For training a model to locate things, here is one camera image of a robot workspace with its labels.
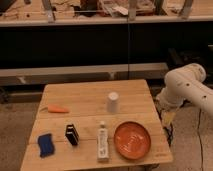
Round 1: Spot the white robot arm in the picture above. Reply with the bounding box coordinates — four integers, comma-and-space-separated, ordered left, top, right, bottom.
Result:
156, 63, 213, 127

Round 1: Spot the black cable on floor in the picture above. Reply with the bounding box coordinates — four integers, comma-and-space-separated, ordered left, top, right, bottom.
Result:
156, 96, 205, 171

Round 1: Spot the blue sponge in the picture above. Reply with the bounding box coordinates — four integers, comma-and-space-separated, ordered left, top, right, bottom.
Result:
38, 134, 55, 158

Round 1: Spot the black eraser block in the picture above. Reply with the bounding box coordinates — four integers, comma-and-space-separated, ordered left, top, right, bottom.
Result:
65, 124, 79, 146

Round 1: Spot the wooden folding table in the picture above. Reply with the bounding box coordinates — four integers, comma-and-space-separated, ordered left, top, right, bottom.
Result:
21, 80, 173, 171

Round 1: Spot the long metal workbench shelf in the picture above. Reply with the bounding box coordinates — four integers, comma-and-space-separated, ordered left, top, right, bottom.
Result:
0, 62, 169, 86

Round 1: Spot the orange round plate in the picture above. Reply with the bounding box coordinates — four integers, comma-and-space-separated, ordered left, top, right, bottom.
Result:
113, 121, 151, 160

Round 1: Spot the white glue tube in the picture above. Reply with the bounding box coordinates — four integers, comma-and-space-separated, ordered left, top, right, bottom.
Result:
97, 121, 109, 161

